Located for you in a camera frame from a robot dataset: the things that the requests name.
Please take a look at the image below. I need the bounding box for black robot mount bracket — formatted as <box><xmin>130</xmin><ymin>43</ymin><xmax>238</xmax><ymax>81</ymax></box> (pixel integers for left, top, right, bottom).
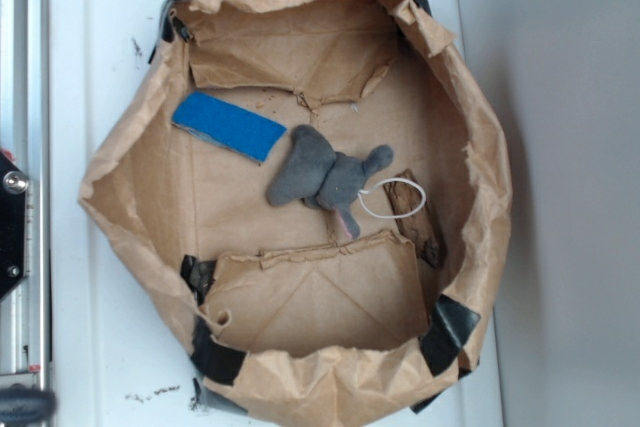
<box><xmin>0</xmin><ymin>151</ymin><xmax>29</xmax><ymax>300</ymax></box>

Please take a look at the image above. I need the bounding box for aluminum frame rail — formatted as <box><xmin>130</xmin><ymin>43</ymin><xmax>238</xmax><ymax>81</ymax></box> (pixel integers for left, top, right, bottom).
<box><xmin>1</xmin><ymin>0</ymin><xmax>51</xmax><ymax>390</ymax></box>

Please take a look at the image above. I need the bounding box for gray ribbed cable sleeve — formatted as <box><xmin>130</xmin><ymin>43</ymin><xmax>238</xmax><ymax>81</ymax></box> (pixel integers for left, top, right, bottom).
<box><xmin>0</xmin><ymin>384</ymin><xmax>57</xmax><ymax>425</ymax></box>

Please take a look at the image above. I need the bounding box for crumpled brown paper bag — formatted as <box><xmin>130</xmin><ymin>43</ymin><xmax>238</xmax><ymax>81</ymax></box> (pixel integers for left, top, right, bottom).
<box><xmin>80</xmin><ymin>0</ymin><xmax>513</xmax><ymax>426</ymax></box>

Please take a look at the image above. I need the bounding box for dark brown wood bark piece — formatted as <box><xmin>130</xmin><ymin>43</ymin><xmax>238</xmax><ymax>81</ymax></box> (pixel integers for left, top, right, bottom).
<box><xmin>384</xmin><ymin>169</ymin><xmax>447</xmax><ymax>270</ymax></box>

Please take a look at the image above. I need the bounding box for gray plush elephant toy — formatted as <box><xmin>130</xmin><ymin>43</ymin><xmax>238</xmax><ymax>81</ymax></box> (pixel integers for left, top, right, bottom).
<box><xmin>266</xmin><ymin>125</ymin><xmax>394</xmax><ymax>240</ymax></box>

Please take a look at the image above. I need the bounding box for blue sponge block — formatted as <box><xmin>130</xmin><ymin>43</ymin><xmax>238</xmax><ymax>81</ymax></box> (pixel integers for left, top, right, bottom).
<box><xmin>172</xmin><ymin>92</ymin><xmax>287</xmax><ymax>163</ymax></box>

